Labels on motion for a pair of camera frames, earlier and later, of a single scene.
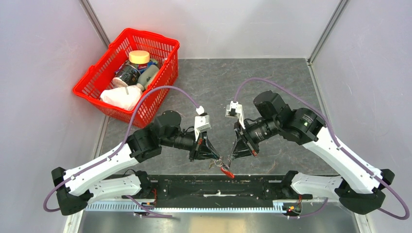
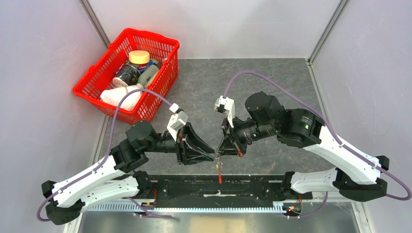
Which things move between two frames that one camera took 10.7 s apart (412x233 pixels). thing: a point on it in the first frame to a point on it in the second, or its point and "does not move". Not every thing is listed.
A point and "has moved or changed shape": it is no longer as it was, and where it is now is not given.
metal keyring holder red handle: [224, 167] has moved or changed shape
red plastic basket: [98, 78] does not move
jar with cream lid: [139, 58] does not move
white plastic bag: [126, 97] does not move
